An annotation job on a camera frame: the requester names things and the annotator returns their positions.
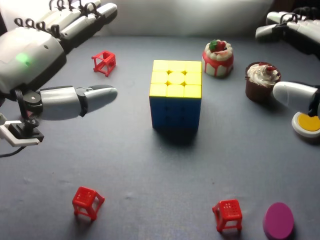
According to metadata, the Rubik's cube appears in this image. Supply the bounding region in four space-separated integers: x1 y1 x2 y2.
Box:
149 59 203 131

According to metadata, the red toy stool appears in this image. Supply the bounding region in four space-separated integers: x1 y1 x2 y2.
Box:
91 50 117 77
72 186 106 221
212 199 244 233

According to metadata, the strawberry cake toy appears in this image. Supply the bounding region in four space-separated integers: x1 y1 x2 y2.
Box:
201 39 235 79

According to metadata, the white button with yellow top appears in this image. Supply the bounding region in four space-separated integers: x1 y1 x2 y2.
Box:
291 111 320 138

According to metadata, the chocolate cupcake toy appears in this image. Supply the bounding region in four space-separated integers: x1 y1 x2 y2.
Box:
244 61 282 102

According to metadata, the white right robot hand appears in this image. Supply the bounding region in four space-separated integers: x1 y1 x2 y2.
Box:
255 7 320 118

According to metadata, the grey table cloth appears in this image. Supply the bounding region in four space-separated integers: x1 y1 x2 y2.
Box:
0 34 320 240

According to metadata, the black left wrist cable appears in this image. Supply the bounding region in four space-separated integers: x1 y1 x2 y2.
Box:
0 145 26 158

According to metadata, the purple round disc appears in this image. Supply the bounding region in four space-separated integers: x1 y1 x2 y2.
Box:
262 202 295 240

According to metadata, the white backdrop sheet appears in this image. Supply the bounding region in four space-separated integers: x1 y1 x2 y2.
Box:
0 0 275 38

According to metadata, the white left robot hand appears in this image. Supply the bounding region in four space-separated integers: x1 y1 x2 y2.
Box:
0 0 119 121

